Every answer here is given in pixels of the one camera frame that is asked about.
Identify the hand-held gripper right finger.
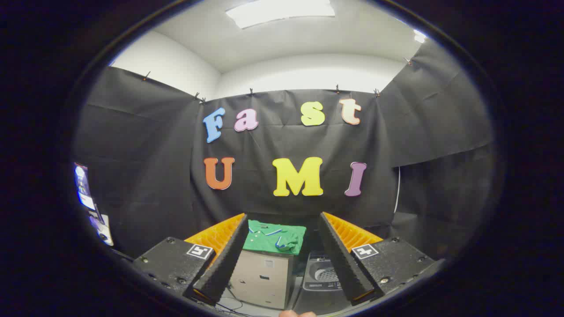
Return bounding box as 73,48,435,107
318,212,445,306

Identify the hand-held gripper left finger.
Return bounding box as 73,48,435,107
132,213,249,306

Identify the grey washing machine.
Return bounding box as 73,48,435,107
293,252,353,315

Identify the green polo shirt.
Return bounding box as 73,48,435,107
243,220,307,256

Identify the grey cabinet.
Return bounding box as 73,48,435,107
229,250,295,310

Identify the black backdrop cloth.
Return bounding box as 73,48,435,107
73,40,496,260

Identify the lit screen device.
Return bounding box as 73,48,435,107
74,162,97,211

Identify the large ceiling light panel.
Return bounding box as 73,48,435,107
226,0,335,29

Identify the tangle of thin cables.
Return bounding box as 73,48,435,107
215,296,248,316

